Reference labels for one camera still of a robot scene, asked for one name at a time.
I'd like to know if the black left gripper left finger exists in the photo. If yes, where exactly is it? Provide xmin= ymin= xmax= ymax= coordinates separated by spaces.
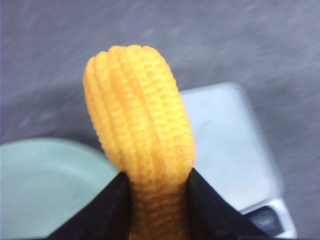
xmin=47 ymin=172 xmax=132 ymax=240

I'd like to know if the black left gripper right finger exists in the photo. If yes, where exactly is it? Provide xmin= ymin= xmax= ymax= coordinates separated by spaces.
xmin=186 ymin=169 xmax=272 ymax=240

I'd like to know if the yellow corn cob piece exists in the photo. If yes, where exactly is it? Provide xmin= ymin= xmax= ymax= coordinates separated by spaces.
xmin=83 ymin=45 xmax=196 ymax=240

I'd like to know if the silver digital kitchen scale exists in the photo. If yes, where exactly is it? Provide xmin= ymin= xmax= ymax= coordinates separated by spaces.
xmin=181 ymin=82 xmax=297 ymax=239

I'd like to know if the green oval plate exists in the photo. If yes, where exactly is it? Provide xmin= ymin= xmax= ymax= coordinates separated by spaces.
xmin=0 ymin=138 xmax=117 ymax=240

